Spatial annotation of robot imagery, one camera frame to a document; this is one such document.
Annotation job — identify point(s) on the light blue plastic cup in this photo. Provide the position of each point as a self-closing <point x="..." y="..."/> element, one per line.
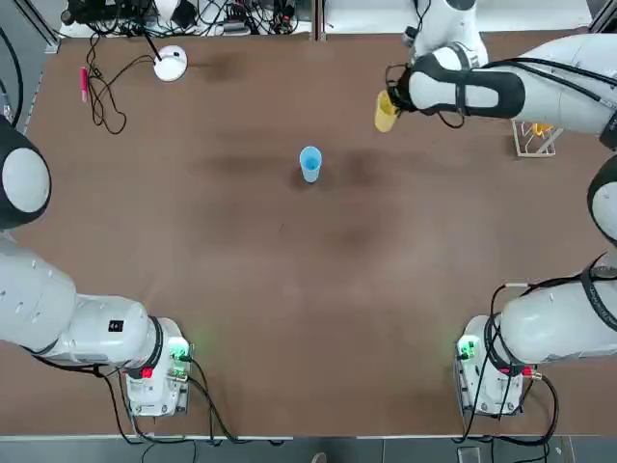
<point x="310" y="166"/>

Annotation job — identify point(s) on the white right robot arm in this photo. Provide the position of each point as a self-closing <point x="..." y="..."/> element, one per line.
<point x="540" y="96"/>

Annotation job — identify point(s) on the pink marker pen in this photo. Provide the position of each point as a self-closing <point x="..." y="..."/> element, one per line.
<point x="84" y="84"/>

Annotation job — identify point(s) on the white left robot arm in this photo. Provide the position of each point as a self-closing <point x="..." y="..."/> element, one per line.
<point x="96" y="333"/>

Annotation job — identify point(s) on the white desk lamp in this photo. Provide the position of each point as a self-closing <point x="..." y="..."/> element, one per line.
<point x="169" y="62"/>

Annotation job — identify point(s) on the grey aluminium frame post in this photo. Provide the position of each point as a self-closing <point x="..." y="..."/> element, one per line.
<point x="318" y="21"/>
<point x="48" y="36"/>

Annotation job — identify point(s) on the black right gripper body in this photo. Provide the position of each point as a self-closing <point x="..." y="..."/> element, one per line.
<point x="402" y="99"/>

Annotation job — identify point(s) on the yellow mug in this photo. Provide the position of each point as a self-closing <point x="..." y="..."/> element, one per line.
<point x="542" y="130"/>

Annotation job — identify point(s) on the yellow plastic cup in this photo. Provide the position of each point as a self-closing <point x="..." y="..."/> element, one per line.
<point x="384" y="118"/>

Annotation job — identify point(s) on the clear rack with wooden rod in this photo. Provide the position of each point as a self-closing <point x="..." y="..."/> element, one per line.
<point x="520" y="144"/>

